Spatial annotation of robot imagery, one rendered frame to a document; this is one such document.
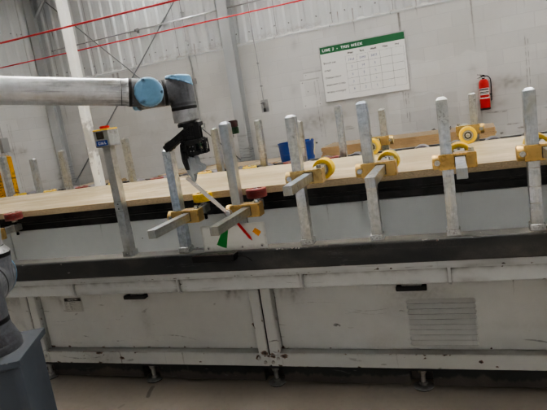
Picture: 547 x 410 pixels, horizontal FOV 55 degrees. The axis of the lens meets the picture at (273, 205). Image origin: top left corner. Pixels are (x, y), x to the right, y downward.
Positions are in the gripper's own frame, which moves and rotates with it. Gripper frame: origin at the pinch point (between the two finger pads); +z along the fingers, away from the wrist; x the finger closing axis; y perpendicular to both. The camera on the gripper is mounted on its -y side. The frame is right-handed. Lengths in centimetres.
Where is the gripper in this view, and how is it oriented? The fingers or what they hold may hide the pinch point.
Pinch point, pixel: (192, 178)
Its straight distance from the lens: 193.7
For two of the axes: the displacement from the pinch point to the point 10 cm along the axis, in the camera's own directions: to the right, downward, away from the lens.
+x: 3.1, -2.2, 9.3
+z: 1.6, 9.7, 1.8
